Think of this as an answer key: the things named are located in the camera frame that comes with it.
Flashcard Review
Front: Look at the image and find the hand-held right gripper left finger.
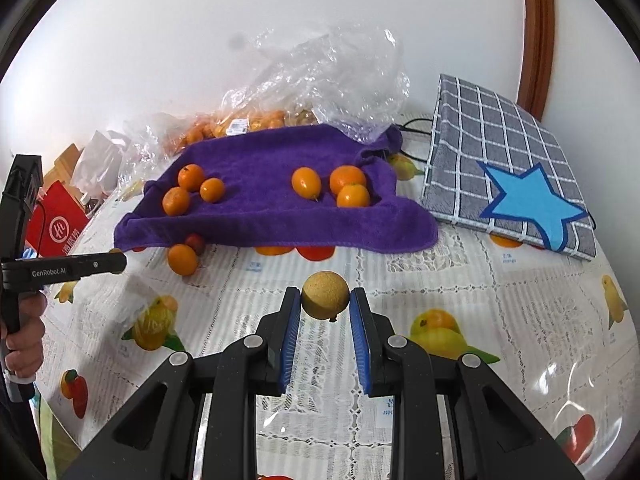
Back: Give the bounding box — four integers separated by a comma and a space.
62, 287, 303, 480

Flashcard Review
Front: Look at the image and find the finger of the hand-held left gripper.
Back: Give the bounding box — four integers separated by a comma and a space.
79, 252, 128, 278

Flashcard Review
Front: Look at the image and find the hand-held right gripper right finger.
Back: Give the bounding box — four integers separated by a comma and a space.
349, 287, 586, 480

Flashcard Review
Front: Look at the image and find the round yellow fruit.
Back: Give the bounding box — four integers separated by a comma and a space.
301, 271, 350, 320

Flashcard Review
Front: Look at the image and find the small round orange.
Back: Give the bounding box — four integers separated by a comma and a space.
178, 164, 206, 192
336, 184, 371, 209
200, 177, 226, 204
162, 187, 192, 217
329, 165, 367, 195
167, 244, 199, 276

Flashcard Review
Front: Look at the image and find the purple towel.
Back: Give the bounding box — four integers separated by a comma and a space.
114, 124, 440, 253

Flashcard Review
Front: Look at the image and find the oval orange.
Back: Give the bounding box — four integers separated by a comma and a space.
291, 167, 322, 200

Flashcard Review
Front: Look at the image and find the person's left hand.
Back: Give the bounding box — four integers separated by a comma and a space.
4, 291, 49, 380

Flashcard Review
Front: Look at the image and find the red paper bag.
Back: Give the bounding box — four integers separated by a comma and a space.
25, 181, 91, 261

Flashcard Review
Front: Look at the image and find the wooden furniture piece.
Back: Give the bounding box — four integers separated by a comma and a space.
42, 143, 83, 186

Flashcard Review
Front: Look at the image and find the white plastic bag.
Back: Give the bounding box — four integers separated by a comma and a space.
70, 130, 128, 196

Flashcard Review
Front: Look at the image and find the fruit printed tablecloth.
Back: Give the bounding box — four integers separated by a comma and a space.
37, 110, 640, 480

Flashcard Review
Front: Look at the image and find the crumpled clear plastic bag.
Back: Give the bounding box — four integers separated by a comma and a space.
120, 112, 191, 186

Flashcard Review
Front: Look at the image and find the pile of bagged oranges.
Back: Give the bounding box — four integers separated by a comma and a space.
172, 109, 321, 153

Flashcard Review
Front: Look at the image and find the grey checkered star bag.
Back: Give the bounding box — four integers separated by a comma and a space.
420, 74, 598, 263

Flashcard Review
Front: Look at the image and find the large clear plastic bag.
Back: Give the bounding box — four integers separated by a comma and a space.
220, 22, 411, 148

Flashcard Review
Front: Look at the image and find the brown wooden door frame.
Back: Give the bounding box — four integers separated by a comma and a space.
517, 0, 556, 121

